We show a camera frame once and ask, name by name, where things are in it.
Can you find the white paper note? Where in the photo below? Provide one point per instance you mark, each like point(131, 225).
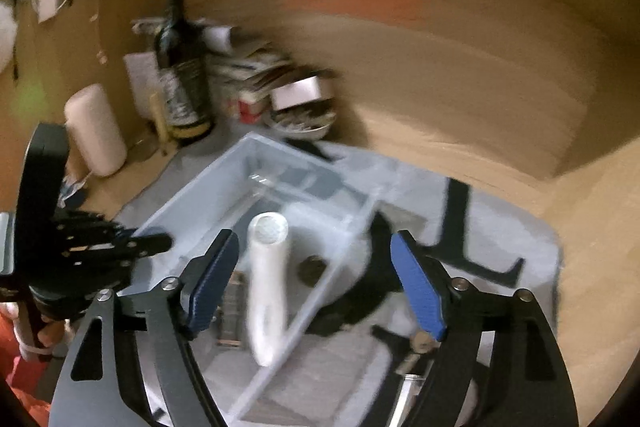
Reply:
point(140, 77)

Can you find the silver metal cylinder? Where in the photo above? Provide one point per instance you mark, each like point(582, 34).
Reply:
point(406, 394)

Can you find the black yellow rectangular battery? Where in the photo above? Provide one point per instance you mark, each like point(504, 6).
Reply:
point(231, 312)

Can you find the white fluffy pouf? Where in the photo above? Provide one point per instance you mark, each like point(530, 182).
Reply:
point(7, 37)

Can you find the yellow pen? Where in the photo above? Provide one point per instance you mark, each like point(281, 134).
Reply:
point(159, 122)

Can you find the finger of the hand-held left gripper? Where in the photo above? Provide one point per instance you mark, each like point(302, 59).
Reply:
point(150, 243)

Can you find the dark wine bottle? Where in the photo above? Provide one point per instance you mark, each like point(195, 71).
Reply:
point(182, 82)

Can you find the pale pink cylinder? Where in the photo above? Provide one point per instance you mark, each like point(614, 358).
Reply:
point(95, 132)

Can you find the white bowl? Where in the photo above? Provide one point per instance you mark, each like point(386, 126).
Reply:
point(305, 127)

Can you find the grey black patterned mat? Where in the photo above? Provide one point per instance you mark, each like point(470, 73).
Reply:
point(500, 232)

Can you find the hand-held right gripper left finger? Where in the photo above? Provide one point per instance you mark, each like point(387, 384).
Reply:
point(212, 287)

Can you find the small white box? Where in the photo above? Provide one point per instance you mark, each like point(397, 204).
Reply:
point(297, 92)

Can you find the small dark round object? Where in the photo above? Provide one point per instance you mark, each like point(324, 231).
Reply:
point(311, 270)

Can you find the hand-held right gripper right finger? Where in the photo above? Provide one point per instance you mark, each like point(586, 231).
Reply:
point(417, 292)

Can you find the white rolled paper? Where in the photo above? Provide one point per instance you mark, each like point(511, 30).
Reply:
point(217, 37)

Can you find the person's left hand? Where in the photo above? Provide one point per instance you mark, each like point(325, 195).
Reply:
point(50, 332)

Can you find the stack of books and papers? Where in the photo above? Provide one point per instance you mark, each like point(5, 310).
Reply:
point(250, 77)

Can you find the white electric shaver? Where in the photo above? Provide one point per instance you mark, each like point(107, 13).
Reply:
point(267, 297)

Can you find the orange clothing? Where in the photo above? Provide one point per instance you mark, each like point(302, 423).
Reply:
point(20, 382)

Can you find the clear plastic box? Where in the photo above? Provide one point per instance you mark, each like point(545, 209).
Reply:
point(215, 192)

